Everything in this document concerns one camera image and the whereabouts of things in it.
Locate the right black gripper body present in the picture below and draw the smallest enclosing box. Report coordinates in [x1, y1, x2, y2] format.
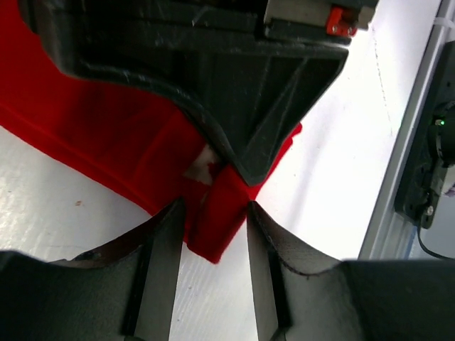
[264, 0, 377, 38]

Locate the red patterned sock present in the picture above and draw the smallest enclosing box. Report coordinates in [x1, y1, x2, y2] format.
[0, 0, 303, 265]

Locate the aluminium front rail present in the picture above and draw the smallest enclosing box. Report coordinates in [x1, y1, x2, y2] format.
[358, 1, 454, 260]

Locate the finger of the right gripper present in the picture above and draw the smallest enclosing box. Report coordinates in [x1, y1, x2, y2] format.
[18, 1, 349, 185]

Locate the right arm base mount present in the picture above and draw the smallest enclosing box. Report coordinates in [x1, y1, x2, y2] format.
[393, 38, 455, 260]

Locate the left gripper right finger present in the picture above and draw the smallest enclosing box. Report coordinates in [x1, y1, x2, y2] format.
[247, 201, 454, 340]

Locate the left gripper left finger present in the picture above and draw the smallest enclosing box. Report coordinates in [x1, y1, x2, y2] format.
[1, 200, 186, 340]

